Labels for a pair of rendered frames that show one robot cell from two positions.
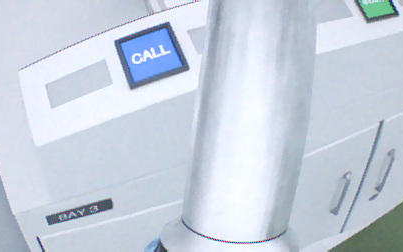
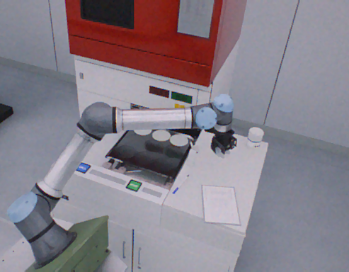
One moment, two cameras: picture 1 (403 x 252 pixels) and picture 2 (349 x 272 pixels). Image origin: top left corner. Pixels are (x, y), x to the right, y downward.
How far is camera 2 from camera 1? 1.04 m
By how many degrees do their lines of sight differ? 38
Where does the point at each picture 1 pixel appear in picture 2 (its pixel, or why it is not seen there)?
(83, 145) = not seen: hidden behind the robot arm
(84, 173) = not seen: hidden behind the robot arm
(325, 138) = (114, 219)
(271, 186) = (54, 175)
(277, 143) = (59, 168)
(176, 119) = (79, 182)
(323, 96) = (110, 202)
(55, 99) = not seen: hidden behind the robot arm
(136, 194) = (73, 200)
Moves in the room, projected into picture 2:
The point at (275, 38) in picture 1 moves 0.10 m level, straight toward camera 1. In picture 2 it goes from (69, 150) to (44, 159)
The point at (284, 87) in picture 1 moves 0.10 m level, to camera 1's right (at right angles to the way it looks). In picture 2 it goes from (65, 159) to (80, 173)
